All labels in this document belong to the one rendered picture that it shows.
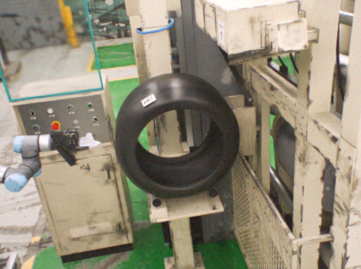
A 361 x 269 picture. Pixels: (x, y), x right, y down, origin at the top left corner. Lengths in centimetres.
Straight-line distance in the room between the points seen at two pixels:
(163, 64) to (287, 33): 83
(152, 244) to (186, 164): 110
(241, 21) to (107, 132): 140
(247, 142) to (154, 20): 82
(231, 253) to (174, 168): 103
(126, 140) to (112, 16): 926
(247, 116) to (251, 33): 79
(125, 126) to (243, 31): 64
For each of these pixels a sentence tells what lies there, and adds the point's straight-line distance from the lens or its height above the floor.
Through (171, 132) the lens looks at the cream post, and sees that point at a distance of 205.
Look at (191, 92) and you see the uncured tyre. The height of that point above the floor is 144.
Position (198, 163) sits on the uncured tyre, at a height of 95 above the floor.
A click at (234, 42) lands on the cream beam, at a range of 130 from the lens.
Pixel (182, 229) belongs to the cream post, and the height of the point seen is 40.
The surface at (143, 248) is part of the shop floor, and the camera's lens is 295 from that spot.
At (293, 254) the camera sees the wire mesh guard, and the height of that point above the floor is 95.
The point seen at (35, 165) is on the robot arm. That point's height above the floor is 118.
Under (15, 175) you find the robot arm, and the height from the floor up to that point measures 120.
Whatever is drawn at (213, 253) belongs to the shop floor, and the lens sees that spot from 283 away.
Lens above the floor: 196
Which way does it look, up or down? 26 degrees down
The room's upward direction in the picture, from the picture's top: 6 degrees counter-clockwise
